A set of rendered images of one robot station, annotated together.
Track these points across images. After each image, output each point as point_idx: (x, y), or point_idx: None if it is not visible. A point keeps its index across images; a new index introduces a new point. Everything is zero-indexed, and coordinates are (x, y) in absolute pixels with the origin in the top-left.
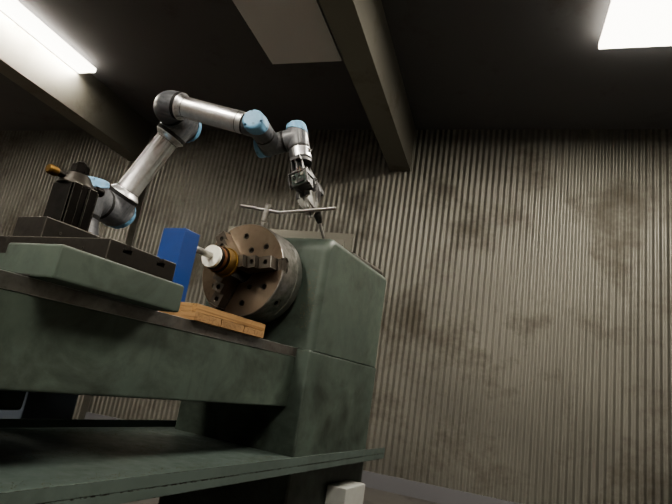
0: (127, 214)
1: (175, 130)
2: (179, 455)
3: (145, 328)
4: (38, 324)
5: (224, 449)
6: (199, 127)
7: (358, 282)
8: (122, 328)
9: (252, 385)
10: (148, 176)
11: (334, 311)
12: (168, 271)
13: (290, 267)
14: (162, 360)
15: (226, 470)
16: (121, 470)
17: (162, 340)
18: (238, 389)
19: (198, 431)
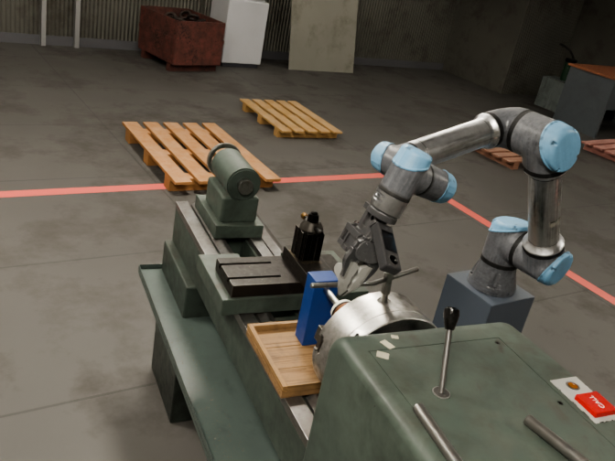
0: (533, 267)
1: (522, 158)
2: (272, 446)
3: (235, 322)
4: None
5: None
6: (543, 149)
7: (382, 455)
8: (230, 315)
9: (278, 438)
10: (531, 220)
11: (330, 450)
12: (230, 288)
13: (322, 349)
14: (240, 350)
15: (201, 434)
16: (223, 395)
17: (240, 337)
18: (270, 426)
19: None
